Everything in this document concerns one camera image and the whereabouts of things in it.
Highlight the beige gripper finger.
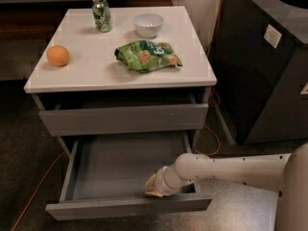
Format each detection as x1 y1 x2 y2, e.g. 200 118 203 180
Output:
144 174 156 191
144 189 164 197

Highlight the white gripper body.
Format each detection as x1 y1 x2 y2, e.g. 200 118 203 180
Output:
155 166 183 196

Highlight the grey drawer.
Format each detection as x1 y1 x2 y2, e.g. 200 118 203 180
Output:
39 93 208 137
46 131 211 220

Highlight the orange fruit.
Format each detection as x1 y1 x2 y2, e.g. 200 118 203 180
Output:
46 45 70 66

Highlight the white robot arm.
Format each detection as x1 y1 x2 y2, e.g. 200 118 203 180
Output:
144 143 308 231

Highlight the grey top drawer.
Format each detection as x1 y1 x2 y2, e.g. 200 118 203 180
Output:
39 93 208 137

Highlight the grey drawer cabinet white top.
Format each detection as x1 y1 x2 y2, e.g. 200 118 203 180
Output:
24 7 217 144

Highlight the green chip bag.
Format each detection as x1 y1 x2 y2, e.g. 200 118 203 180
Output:
115 40 183 73

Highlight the black trash bin cabinet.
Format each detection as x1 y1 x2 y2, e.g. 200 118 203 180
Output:
209 0 308 143

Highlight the white bowl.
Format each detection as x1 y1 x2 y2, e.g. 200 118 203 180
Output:
133 13 164 39

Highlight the green soda can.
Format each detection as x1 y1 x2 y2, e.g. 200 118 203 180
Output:
92 0 112 33

